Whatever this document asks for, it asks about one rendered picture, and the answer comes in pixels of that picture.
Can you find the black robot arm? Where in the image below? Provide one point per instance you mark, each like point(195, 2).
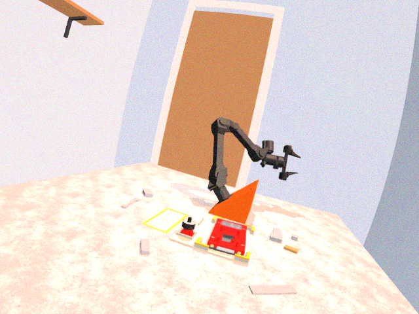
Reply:
point(218, 173)

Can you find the black wheel with grey hub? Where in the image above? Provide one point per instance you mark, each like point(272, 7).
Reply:
point(188, 225)

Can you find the orange rectangular bar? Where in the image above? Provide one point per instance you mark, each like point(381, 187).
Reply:
point(293, 250)

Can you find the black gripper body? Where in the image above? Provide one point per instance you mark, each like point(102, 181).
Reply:
point(281, 161)

